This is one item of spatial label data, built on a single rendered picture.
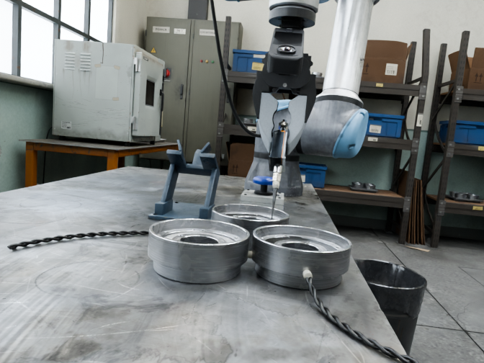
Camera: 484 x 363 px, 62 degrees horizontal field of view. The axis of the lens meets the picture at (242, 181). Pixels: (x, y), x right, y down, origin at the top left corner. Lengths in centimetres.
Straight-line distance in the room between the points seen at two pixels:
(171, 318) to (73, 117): 259
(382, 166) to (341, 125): 369
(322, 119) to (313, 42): 367
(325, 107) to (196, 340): 73
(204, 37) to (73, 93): 193
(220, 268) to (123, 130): 237
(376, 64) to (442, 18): 107
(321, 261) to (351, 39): 71
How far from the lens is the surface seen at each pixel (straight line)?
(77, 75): 288
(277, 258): 40
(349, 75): 99
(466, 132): 433
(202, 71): 436
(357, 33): 103
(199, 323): 33
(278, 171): 59
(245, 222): 49
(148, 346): 30
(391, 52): 413
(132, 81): 272
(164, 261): 39
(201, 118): 432
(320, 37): 461
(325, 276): 40
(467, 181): 490
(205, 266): 38
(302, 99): 62
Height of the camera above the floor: 95
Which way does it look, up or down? 7 degrees down
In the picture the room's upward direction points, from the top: 5 degrees clockwise
